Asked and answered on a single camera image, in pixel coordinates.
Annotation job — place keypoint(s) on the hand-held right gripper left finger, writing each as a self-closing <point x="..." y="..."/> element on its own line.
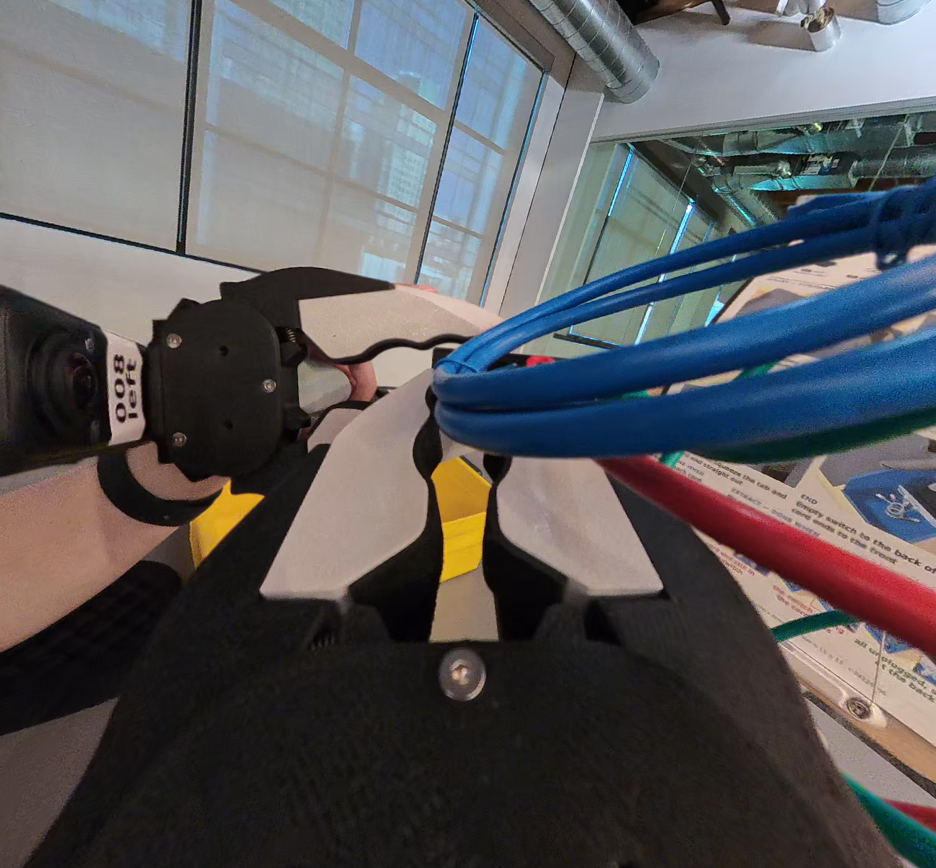
<point x="351" y="517"/>

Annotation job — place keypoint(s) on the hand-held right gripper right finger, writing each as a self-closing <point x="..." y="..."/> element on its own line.
<point x="563" y="531"/>

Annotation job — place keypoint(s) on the glass partition window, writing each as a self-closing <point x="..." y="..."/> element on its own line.
<point x="629" y="246"/>

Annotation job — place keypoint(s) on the person's left hand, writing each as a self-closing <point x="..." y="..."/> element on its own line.
<point x="150" y="474"/>

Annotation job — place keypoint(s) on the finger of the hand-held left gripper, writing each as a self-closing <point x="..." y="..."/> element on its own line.
<point x="395" y="316"/>
<point x="322" y="385"/>

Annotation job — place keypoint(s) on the yellow plastic bin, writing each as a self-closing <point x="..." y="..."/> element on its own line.
<point x="461" y="517"/>

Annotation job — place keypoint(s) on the silver spiral air duct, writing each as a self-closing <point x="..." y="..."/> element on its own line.
<point x="578" y="12"/>

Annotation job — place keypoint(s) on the large window with blind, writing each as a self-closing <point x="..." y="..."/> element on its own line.
<point x="292" y="114"/>

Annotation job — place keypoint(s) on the printed instruction sheet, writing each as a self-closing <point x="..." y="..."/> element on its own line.
<point x="775" y="487"/>

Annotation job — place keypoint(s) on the instruction sheet on clipboard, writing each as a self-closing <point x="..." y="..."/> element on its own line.
<point x="877" y="743"/>

